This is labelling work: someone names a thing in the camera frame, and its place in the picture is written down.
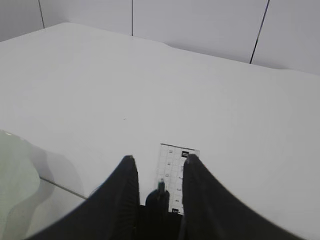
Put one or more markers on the black pen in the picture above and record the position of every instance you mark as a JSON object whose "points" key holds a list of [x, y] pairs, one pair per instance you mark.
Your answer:
{"points": [[157, 202]]}

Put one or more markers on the clear plastic ruler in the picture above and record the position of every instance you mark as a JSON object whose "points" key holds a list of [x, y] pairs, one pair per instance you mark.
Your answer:
{"points": [[170, 170]]}

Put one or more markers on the translucent green wavy glass plate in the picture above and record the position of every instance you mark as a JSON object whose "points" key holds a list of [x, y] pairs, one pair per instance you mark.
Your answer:
{"points": [[19, 178]]}

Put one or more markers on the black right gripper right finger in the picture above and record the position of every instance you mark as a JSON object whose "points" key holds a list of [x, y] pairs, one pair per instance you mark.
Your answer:
{"points": [[211, 212]]}

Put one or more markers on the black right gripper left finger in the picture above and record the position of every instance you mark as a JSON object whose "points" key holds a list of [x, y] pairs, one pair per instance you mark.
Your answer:
{"points": [[110, 213]]}

